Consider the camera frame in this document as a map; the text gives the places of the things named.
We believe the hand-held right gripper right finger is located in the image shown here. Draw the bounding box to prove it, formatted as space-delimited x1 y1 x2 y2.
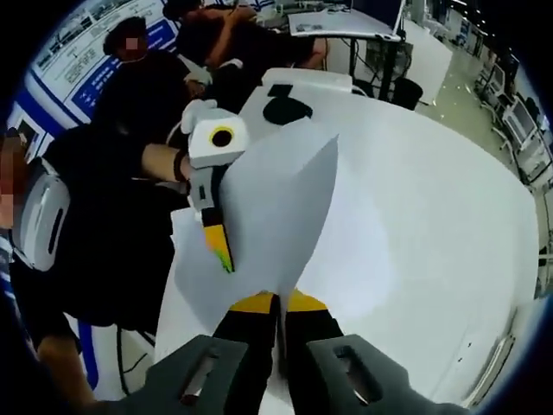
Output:
284 289 471 415

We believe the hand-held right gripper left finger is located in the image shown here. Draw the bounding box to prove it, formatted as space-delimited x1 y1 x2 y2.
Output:
90 292 278 415

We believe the white printing paper sheet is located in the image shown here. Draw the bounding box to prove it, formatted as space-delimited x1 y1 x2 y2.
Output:
219 124 341 390

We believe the dark wristband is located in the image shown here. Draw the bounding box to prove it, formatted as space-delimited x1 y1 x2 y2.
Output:
174 151 191 182

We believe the black rounded object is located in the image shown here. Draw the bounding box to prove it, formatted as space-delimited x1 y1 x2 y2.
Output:
262 97 314 127

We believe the person's black clothing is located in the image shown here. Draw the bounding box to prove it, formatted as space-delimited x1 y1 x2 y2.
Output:
8 124 191 329

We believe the white box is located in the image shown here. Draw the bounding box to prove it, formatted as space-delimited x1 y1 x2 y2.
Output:
261 67 354 94

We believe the white worn chest device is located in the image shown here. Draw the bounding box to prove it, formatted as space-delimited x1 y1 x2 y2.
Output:
11 157 73 272

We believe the white laptop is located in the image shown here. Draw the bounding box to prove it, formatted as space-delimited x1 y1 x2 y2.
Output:
287 0 408 43

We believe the black bin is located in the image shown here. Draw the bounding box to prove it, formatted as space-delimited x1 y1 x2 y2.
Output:
392 77 424 110

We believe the white table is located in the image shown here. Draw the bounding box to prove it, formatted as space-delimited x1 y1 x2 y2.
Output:
153 67 546 415

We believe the blue and white wall poster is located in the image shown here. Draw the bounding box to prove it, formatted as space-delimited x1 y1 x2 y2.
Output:
8 0 182 144

